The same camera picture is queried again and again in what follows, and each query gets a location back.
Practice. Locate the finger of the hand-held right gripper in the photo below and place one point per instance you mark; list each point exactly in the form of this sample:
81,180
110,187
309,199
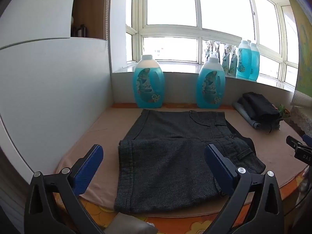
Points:
307,140
299,150

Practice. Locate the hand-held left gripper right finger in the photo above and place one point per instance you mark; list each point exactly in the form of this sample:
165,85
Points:
219,168

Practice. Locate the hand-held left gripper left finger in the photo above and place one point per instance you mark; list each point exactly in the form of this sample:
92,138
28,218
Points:
88,167

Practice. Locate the dark grey pants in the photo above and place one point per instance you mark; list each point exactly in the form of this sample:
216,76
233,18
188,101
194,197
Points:
170,156

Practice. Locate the white lace cloth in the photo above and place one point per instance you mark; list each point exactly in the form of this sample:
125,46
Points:
302,117

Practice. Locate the beige mat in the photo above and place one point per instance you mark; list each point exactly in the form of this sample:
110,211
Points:
102,136

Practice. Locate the small green item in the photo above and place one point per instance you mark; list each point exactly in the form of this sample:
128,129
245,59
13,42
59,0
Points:
282,109

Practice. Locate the black folded clothing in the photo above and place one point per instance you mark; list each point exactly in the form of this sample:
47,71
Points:
260,107

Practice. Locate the grey folded clothing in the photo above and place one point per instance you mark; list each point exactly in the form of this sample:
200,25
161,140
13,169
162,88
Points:
246,117

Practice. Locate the grey cushion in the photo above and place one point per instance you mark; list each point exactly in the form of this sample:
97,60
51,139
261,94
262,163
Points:
129,226

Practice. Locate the blue detergent bottle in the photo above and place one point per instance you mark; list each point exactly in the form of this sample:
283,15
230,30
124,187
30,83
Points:
243,61
148,85
210,85
255,63

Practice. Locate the white cabinet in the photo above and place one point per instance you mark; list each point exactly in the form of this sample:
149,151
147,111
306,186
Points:
53,78

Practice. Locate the white window frame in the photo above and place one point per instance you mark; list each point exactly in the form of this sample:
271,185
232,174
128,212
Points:
199,33

